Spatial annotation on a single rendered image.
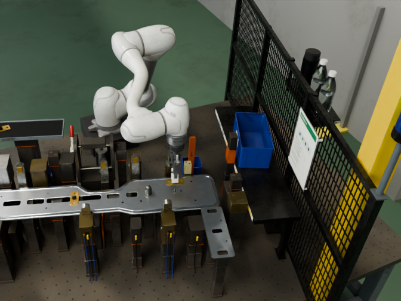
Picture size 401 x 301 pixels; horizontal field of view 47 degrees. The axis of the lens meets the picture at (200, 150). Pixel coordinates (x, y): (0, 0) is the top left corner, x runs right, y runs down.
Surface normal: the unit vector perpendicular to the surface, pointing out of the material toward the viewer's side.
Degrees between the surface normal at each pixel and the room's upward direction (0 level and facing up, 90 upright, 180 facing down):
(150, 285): 0
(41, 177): 90
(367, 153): 90
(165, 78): 0
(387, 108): 90
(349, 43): 90
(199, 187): 0
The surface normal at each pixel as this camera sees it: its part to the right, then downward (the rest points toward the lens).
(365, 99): -0.90, 0.23
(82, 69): 0.07, -0.77
